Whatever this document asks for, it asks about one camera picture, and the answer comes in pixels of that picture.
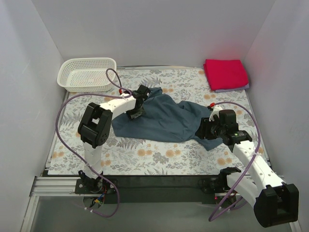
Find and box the dark teal t shirt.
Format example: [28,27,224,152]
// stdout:
[112,87,223,151]

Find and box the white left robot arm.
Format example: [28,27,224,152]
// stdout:
[78,85,151,193]

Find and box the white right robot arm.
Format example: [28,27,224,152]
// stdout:
[196,105,299,228]

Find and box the floral patterned table mat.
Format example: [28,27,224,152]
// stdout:
[46,68,257,175]

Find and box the folded lavender t shirt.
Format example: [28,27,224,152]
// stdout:
[211,82,250,93]

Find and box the folded red t shirt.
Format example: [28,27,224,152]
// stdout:
[203,59,249,87]

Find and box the white perforated plastic basket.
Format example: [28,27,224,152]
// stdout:
[57,58,116,92]

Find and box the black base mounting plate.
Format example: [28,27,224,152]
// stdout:
[74,175,239,205]

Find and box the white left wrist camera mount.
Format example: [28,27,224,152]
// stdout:
[119,89,132,99]

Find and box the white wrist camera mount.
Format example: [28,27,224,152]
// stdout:
[119,89,132,99]
[209,102,222,121]

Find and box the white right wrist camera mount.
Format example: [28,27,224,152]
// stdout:
[209,102,222,121]

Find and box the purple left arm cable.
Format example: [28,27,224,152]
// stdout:
[55,68,121,218]

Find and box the aluminium frame rail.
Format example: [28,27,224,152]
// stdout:
[21,168,241,232]

